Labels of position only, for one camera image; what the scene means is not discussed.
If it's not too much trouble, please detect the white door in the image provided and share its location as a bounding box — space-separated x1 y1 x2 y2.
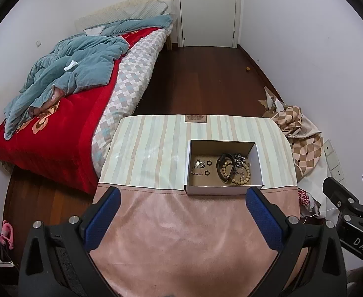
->
178 0 242 48

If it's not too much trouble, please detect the pink plastic hanger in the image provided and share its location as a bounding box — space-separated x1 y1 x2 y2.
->
0 221 15 249

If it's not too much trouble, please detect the bed with red blanket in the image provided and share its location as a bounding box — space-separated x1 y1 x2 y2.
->
0 27 162 192

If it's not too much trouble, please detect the wooden bead bracelet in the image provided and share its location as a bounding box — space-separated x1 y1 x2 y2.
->
221 159 250 185

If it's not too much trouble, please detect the brown checkered cloth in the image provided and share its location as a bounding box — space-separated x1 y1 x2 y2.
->
259 87 324 177

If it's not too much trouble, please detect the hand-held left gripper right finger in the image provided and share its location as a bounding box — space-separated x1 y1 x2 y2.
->
245 186 347 297

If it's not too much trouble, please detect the white wall socket strip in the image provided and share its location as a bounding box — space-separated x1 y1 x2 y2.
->
322 139 346 181

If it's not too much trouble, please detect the pink and striped tablecloth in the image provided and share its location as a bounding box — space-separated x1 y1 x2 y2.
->
89 114 299 288

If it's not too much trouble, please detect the checkered mattress sheet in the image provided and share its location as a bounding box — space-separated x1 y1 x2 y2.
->
92 31 172 177

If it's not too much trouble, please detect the white cardboard box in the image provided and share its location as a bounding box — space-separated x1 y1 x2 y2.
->
184 139 265 195

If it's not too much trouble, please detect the brown tablecloth label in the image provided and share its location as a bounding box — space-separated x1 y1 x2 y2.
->
184 115 208 124

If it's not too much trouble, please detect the red patterned cloth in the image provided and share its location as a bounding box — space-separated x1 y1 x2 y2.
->
298 190 312 208

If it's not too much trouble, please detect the teal quilt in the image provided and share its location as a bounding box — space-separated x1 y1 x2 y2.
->
3 15 173 140

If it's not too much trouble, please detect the silver charm bracelet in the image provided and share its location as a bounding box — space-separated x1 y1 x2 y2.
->
191 158 207 175

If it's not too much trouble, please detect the white bed frame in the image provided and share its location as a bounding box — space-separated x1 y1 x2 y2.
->
166 19 179 50

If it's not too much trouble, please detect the black bracelet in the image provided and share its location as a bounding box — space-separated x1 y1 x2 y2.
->
216 152 235 184

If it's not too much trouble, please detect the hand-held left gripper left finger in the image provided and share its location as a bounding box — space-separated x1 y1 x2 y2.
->
18 186 121 297

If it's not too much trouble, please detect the white cloth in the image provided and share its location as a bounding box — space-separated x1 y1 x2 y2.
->
297 155 328 217

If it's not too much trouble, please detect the pale pillow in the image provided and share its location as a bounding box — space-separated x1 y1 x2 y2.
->
74 0 171 33

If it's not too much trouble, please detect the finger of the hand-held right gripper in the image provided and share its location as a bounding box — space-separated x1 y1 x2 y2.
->
323 177 363 220

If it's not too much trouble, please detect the chunky silver chain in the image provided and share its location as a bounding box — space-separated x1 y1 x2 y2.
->
232 153 249 174

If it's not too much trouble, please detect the white charger cable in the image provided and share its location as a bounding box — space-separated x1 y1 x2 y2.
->
305 207 338 221

